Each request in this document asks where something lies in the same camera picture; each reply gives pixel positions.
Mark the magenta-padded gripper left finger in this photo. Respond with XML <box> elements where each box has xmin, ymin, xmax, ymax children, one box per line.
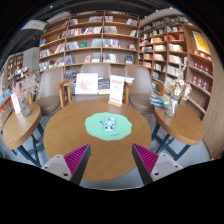
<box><xmin>41</xmin><ymin>143</ymin><xmax>92</xmax><ymax>186</ymax></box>

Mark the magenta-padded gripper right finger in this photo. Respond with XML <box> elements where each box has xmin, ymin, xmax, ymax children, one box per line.
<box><xmin>131</xmin><ymin>143</ymin><xmax>184</xmax><ymax>186</ymax></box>

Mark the transparent blue computer mouse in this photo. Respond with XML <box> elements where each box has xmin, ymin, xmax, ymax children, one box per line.
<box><xmin>102</xmin><ymin>116</ymin><xmax>117</xmax><ymax>133</ymax></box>

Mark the green smiley mouse pad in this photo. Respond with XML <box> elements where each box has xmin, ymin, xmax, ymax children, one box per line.
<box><xmin>84</xmin><ymin>111</ymin><xmax>133</xmax><ymax>141</ymax></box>

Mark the round wooden side table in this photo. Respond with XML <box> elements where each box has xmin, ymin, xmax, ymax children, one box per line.
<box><xmin>150</xmin><ymin>103</ymin><xmax>206</xmax><ymax>162</ymax></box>
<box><xmin>1</xmin><ymin>101</ymin><xmax>46</xmax><ymax>168</ymax></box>

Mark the stack of colourful books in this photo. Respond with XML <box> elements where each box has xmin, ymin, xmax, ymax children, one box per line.
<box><xmin>149</xmin><ymin>93</ymin><xmax>172</xmax><ymax>108</ymax></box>

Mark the white sign on wooden base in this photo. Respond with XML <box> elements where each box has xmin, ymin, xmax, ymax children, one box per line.
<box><xmin>108</xmin><ymin>74</ymin><xmax>126</xmax><ymax>108</ymax></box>

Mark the white picture book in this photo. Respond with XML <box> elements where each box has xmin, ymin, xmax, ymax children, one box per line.
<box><xmin>74</xmin><ymin>73</ymin><xmax>100</xmax><ymax>96</ymax></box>

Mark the dark blue book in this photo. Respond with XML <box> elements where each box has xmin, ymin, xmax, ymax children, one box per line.
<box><xmin>97</xmin><ymin>78</ymin><xmax>111</xmax><ymax>96</ymax></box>

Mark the small white card sign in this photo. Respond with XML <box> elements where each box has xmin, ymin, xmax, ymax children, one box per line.
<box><xmin>10</xmin><ymin>92</ymin><xmax>23</xmax><ymax>115</ymax></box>

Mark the distant wooden bookshelf unit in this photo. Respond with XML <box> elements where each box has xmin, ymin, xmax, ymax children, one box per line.
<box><xmin>6</xmin><ymin>53</ymin><xmax>31</xmax><ymax>84</ymax></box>

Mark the wide wooden bookshelf unit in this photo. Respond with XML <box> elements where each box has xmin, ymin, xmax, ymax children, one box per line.
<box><xmin>38</xmin><ymin>9</ymin><xmax>141</xmax><ymax>79</ymax></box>

